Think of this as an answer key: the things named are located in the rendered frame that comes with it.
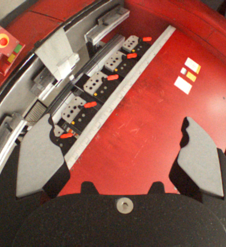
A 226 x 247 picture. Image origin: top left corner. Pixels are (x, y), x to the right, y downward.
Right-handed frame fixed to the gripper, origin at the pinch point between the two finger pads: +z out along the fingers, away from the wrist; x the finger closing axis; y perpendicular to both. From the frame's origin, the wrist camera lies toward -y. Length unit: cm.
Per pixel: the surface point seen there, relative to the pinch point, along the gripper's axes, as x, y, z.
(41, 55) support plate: -35, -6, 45
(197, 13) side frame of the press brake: 57, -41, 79
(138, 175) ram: 13, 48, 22
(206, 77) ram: 64, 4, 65
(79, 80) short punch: -23, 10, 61
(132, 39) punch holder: 11, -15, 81
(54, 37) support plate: -29, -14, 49
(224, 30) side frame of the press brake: 76, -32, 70
